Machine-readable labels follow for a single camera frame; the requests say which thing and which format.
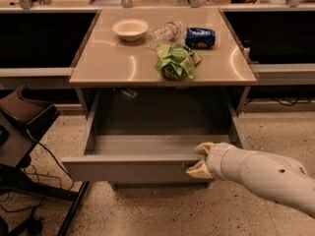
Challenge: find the grey drawer cabinet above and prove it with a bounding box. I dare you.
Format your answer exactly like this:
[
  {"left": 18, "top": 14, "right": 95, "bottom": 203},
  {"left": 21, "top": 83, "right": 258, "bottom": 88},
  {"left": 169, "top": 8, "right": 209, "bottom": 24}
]
[{"left": 62, "top": 8, "right": 257, "bottom": 187}]

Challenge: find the blue pepsi can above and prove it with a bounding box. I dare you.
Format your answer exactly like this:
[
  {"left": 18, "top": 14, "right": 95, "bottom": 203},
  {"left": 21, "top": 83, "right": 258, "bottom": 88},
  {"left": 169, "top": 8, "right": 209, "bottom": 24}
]
[{"left": 185, "top": 28, "right": 216, "bottom": 49}]

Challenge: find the clear plastic bottle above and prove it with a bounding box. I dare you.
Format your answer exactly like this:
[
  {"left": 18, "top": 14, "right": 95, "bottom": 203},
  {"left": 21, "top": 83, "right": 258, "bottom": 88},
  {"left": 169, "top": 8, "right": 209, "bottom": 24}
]
[{"left": 145, "top": 21, "right": 182, "bottom": 49}]

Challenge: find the black rolling stand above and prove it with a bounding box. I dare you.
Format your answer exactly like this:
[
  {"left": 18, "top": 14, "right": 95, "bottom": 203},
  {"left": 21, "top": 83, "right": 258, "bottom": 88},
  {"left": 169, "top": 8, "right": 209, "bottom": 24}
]
[{"left": 0, "top": 86, "right": 89, "bottom": 236}]

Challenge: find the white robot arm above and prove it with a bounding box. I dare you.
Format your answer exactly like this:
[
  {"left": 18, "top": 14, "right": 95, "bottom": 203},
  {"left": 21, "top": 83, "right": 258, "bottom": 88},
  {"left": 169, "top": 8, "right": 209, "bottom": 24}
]
[{"left": 186, "top": 143, "right": 315, "bottom": 217}]

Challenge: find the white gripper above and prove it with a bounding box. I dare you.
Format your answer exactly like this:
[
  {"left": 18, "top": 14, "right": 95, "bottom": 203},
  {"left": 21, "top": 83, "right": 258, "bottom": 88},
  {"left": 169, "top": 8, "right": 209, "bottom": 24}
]
[{"left": 186, "top": 142, "right": 245, "bottom": 182}]

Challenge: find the grey top drawer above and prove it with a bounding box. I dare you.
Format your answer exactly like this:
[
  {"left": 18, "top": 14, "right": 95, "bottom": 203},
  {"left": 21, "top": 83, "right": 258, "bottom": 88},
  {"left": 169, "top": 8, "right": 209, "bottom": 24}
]
[{"left": 62, "top": 88, "right": 245, "bottom": 185}]

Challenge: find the white bowl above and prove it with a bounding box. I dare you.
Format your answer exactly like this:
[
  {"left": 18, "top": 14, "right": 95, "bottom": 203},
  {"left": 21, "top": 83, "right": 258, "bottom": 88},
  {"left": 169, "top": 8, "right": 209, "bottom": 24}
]
[{"left": 112, "top": 19, "right": 149, "bottom": 41}]

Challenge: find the black cable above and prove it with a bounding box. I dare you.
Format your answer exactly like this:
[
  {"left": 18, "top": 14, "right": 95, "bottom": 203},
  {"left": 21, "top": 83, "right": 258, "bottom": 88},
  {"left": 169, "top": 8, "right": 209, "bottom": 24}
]
[{"left": 0, "top": 128, "right": 76, "bottom": 214}]

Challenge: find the green chip bag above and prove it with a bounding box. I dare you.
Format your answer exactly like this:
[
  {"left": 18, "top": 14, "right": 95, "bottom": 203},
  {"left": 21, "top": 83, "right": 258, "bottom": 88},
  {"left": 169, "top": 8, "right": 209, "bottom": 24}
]
[{"left": 155, "top": 43, "right": 203, "bottom": 81}]

